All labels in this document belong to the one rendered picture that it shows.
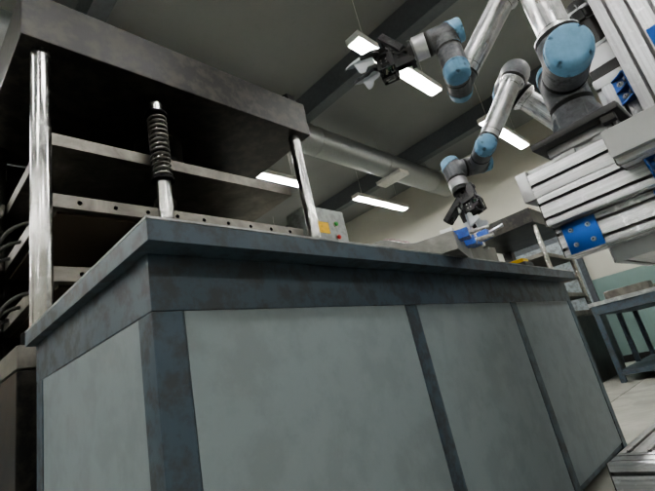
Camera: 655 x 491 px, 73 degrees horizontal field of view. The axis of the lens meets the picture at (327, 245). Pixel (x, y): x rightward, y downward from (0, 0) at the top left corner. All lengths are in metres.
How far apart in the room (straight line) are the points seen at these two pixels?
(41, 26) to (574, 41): 1.65
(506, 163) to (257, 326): 8.34
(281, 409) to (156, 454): 0.21
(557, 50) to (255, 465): 1.17
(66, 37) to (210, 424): 1.54
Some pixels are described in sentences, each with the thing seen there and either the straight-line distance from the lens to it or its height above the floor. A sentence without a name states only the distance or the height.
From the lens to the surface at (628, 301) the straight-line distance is 5.24.
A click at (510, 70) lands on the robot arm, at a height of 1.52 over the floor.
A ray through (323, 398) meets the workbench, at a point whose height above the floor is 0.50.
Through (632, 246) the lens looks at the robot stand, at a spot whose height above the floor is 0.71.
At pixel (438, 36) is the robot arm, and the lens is 1.48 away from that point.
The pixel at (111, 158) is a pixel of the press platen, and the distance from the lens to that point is 1.86.
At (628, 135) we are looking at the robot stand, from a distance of 1.24.
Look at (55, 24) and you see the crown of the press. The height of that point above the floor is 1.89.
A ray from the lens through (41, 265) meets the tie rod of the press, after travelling 1.50.
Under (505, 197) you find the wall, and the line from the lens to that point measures 8.82.
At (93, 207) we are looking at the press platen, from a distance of 1.69.
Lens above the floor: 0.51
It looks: 18 degrees up
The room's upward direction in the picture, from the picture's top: 13 degrees counter-clockwise
